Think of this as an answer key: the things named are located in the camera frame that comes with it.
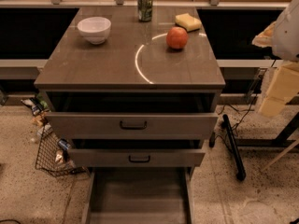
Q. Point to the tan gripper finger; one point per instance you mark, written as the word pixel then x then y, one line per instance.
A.
pixel 264 38
pixel 283 86

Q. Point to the red apple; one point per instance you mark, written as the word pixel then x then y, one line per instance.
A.
pixel 177 38

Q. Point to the snack bags pile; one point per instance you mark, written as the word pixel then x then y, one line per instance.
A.
pixel 39 111

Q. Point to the black wire basket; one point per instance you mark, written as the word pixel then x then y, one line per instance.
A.
pixel 53 158

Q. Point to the middle grey drawer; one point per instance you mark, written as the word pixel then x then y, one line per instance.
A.
pixel 136 157

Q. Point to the grey drawer cabinet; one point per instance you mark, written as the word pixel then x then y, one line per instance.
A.
pixel 134 71

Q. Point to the yellow sponge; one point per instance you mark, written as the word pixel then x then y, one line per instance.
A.
pixel 188 22

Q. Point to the bottom grey drawer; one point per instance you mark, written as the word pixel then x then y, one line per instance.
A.
pixel 139 196

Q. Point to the grey drawer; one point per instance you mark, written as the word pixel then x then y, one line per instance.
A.
pixel 136 157
pixel 70 125
pixel 139 196

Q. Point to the white ceramic bowl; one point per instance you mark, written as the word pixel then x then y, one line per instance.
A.
pixel 96 30

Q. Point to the black table leg base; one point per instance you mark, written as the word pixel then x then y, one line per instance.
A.
pixel 241 173

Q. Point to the green soda can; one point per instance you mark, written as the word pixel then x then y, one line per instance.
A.
pixel 144 10

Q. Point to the top grey drawer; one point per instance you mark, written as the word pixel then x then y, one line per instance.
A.
pixel 70 125

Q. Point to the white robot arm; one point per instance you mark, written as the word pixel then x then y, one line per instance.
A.
pixel 282 36

